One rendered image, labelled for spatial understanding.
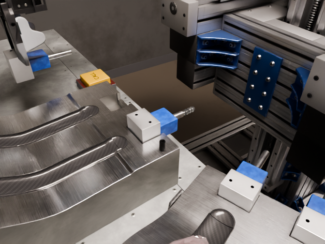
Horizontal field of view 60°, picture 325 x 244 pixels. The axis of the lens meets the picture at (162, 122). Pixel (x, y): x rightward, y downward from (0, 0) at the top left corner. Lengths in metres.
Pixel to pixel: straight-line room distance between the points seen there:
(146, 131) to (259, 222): 0.21
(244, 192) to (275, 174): 0.70
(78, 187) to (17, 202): 0.08
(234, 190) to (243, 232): 0.05
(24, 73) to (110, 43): 1.72
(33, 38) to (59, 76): 0.27
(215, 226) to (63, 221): 0.21
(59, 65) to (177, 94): 1.40
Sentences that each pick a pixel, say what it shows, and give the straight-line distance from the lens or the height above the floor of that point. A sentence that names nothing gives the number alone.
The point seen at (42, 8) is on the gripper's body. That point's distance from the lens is 0.61.
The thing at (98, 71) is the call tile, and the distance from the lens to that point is 0.79.
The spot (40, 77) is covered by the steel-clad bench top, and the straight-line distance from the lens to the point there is 0.89.
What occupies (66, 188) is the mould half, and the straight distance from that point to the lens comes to 0.43.
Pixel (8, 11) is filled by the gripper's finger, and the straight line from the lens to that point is 0.59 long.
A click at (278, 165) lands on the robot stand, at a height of 0.47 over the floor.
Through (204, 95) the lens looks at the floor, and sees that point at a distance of 2.22.
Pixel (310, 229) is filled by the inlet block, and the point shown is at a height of 0.88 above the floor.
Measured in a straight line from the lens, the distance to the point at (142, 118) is 0.47.
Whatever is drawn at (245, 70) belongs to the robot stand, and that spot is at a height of 0.82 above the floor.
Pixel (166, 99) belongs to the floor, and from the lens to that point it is 2.16.
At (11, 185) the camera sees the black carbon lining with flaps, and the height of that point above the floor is 0.89.
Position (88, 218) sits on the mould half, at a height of 0.84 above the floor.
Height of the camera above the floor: 1.20
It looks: 39 degrees down
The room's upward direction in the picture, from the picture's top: straight up
